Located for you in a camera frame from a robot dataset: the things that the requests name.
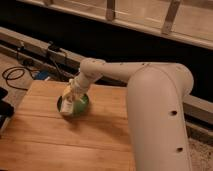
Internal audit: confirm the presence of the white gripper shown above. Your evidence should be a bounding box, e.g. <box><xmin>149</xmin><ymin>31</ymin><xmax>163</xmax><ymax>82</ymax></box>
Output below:
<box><xmin>63</xmin><ymin>76</ymin><xmax>91</xmax><ymax>104</ymax></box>

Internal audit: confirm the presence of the white plastic bottle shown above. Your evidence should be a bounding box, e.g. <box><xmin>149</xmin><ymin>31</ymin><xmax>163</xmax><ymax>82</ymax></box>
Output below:
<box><xmin>60</xmin><ymin>93</ymin><xmax>77</xmax><ymax>116</ymax></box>

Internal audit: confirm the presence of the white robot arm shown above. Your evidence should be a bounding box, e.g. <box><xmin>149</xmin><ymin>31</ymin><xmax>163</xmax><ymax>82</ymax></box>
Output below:
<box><xmin>61</xmin><ymin>58</ymin><xmax>194</xmax><ymax>171</ymax></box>

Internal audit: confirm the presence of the green ceramic bowl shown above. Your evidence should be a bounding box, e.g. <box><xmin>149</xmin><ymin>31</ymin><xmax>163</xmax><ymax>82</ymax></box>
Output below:
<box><xmin>57</xmin><ymin>94</ymin><xmax>89</xmax><ymax>117</ymax></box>

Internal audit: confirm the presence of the blue object on floor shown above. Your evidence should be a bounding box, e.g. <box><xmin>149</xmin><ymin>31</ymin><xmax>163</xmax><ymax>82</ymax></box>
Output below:
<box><xmin>34</xmin><ymin>71</ymin><xmax>49</xmax><ymax>80</ymax></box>

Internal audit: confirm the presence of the black power adapter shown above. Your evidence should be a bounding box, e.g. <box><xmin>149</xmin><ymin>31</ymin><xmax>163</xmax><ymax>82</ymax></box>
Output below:
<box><xmin>47</xmin><ymin>42</ymin><xmax>62</xmax><ymax>55</ymax></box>

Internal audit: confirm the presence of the black device at left edge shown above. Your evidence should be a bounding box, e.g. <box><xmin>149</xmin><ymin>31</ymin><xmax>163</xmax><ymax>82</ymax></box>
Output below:
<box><xmin>0</xmin><ymin>87</ymin><xmax>14</xmax><ymax>130</ymax></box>

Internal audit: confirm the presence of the black coiled cable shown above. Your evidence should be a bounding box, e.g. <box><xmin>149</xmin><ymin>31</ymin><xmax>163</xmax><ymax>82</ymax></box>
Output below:
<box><xmin>2</xmin><ymin>65</ymin><xmax>34</xmax><ymax>91</ymax></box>

